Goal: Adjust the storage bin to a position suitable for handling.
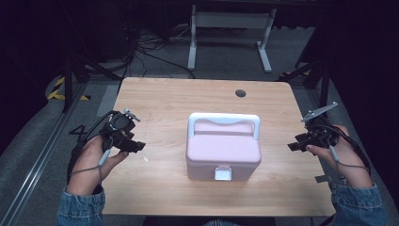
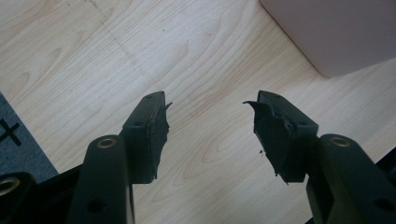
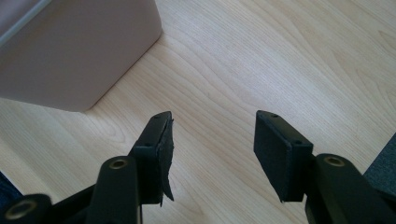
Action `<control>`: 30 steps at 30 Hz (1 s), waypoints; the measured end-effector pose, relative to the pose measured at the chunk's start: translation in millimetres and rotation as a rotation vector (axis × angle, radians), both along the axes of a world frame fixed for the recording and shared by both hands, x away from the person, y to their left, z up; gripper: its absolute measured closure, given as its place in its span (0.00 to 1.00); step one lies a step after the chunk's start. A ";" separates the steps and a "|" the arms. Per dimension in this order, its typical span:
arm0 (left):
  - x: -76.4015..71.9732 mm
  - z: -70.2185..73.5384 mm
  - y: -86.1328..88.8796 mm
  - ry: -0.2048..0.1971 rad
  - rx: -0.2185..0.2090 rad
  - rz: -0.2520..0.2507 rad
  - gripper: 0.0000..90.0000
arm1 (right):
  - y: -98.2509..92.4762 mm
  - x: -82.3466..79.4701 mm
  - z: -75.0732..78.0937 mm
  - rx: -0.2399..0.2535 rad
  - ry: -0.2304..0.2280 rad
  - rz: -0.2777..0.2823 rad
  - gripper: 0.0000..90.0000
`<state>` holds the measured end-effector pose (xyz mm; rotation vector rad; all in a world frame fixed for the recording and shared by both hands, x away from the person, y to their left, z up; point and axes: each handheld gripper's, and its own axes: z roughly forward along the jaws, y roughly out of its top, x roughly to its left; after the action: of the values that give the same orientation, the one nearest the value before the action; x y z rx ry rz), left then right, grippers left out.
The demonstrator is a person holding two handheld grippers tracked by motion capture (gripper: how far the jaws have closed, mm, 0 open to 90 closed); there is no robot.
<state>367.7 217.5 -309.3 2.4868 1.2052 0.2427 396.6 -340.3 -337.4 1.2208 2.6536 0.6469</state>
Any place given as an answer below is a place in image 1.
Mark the yellow black floor tape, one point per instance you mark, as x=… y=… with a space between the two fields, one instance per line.
x=55 y=94

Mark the person's legs in jeans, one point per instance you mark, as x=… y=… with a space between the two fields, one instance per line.
x=221 y=223

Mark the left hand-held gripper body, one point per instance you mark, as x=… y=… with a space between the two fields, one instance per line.
x=118 y=125

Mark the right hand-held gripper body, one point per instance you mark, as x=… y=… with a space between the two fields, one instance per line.
x=320 y=133

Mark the person's left hand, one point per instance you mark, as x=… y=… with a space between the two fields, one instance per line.
x=87 y=163

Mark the aluminium floor rail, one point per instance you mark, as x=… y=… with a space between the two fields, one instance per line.
x=40 y=160

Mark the dark round table grommet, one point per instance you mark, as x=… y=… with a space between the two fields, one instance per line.
x=240 y=93

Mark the person's right hand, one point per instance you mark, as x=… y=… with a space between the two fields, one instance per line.
x=348 y=163

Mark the white metal stand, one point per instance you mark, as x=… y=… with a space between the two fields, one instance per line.
x=232 y=19

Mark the grey flat tab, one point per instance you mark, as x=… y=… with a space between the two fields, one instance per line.
x=323 y=179

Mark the black tripod stand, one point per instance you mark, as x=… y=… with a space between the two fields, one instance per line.
x=324 y=84
x=68 y=84

